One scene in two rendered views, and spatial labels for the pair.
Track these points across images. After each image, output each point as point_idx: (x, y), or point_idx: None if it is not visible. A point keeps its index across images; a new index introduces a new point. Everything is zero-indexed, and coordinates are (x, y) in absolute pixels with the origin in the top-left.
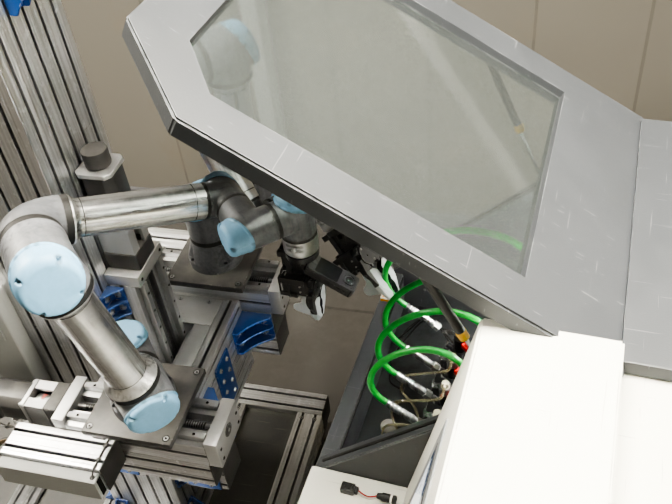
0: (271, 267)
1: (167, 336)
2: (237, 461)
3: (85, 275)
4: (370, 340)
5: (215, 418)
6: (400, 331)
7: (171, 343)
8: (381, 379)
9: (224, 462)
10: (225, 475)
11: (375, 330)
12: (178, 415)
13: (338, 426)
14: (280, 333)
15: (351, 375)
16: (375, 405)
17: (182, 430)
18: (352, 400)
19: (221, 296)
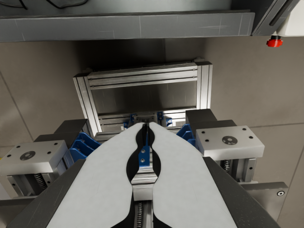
0: (19, 178)
1: (140, 216)
2: (191, 112)
3: None
4: (55, 30)
5: (230, 158)
6: (11, 11)
7: (134, 202)
8: (87, 12)
9: (243, 126)
10: (214, 116)
11: (35, 29)
12: (251, 193)
13: (205, 26)
14: (73, 128)
15: (122, 37)
16: (122, 8)
17: (247, 177)
18: (161, 21)
19: None
